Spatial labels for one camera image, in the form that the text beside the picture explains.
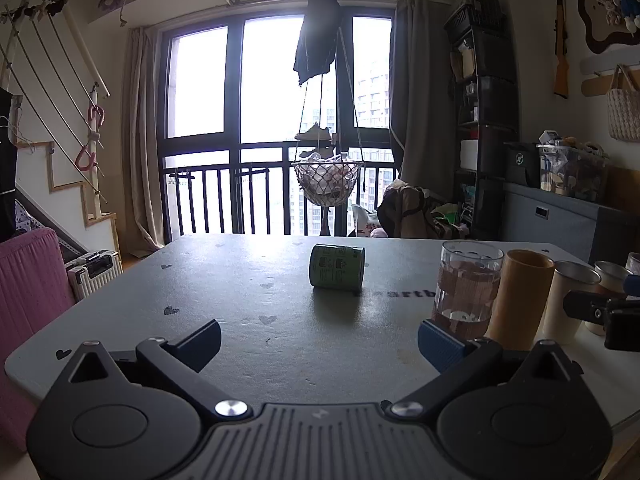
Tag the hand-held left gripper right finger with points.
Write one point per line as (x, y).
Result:
(440, 346)

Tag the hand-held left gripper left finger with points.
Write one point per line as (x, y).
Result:
(202, 346)

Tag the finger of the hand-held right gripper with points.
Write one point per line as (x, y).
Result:
(632, 285)
(582, 305)

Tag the green tin can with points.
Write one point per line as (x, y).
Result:
(336, 269)

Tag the small white cup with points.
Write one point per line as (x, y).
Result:
(611, 275)

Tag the cream paper cup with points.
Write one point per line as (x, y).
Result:
(567, 285)

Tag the tan cup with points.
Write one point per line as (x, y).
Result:
(520, 300)

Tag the clear glass cup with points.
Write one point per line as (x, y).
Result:
(465, 287)

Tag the grey storage cabinet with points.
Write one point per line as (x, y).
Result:
(555, 225)

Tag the clear plastic bin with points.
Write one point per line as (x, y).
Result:
(575, 172)

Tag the silver suitcase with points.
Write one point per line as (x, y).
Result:
(95, 272)

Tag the black balcony railing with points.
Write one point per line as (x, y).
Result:
(225, 195)

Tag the woven bag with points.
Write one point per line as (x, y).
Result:
(625, 112)

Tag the pink sofa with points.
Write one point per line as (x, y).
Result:
(30, 290)

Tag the white box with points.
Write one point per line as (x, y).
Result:
(469, 154)

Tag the beige curtain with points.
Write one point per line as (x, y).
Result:
(142, 150)

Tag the black shelving rack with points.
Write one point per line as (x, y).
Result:
(487, 105)

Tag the toy rifle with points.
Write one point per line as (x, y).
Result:
(561, 50)

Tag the grey curtain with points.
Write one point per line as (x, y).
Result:
(425, 100)

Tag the pink hook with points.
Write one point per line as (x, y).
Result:
(94, 120)

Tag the stair railing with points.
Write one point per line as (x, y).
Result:
(55, 125)

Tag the black hanging garment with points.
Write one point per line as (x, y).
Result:
(7, 160)

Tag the hanging dark jacket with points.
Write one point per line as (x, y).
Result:
(317, 35)

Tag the wavy framed wall board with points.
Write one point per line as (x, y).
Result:
(600, 35)

